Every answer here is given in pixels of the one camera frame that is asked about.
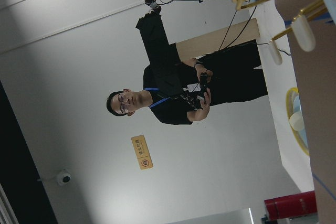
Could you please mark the wooden post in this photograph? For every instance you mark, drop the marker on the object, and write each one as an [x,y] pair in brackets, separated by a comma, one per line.
[219,39]

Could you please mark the person in black clothes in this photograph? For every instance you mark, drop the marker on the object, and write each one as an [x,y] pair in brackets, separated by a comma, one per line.
[226,76]

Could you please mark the yellow rimmed bowl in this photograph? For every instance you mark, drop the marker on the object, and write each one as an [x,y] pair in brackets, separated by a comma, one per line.
[295,118]

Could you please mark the orange wall sign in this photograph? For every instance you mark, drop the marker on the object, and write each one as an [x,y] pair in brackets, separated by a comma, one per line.
[142,152]

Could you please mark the red thermos bottle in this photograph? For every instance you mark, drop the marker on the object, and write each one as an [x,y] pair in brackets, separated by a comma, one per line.
[291,206]

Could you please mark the white dome security camera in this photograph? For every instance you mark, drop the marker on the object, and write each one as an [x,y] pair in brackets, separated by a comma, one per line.
[63,177]

